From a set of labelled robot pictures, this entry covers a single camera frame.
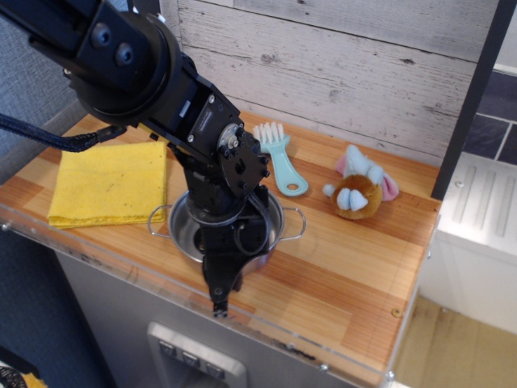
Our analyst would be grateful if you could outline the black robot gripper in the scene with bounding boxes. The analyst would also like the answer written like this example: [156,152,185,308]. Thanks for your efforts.
[183,161,271,318]

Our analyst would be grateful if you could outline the stainless steel pot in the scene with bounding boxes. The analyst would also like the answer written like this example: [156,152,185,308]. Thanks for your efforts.
[147,192,307,275]

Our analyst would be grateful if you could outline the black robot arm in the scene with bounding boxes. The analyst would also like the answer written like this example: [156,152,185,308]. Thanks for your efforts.
[1,1,272,317]

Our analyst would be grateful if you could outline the yellow folded towel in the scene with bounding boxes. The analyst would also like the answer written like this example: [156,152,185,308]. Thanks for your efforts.
[48,141,166,229]

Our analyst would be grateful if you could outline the clear acrylic table edge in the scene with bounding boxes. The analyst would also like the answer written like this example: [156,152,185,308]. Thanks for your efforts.
[1,194,439,387]

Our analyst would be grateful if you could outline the grey toy fridge cabinet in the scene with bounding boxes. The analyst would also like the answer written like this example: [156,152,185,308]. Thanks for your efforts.
[58,252,390,387]

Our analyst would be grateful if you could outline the silver dispenser button panel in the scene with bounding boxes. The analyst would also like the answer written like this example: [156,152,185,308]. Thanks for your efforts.
[147,322,248,387]

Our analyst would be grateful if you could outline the light blue dish brush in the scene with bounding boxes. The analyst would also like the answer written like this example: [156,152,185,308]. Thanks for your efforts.
[253,122,309,196]

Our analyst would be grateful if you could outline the brown and blue plush toy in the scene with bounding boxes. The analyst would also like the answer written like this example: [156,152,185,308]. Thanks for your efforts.
[322,145,399,220]

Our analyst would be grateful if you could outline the yellow object bottom left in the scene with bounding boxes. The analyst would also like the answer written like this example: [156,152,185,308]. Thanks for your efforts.
[22,373,48,388]

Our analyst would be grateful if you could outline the white ribbed drainboard unit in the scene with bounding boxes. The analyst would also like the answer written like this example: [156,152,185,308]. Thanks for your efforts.
[419,153,516,332]

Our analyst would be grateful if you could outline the black vertical post right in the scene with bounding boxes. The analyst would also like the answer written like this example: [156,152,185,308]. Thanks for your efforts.
[431,0,516,200]

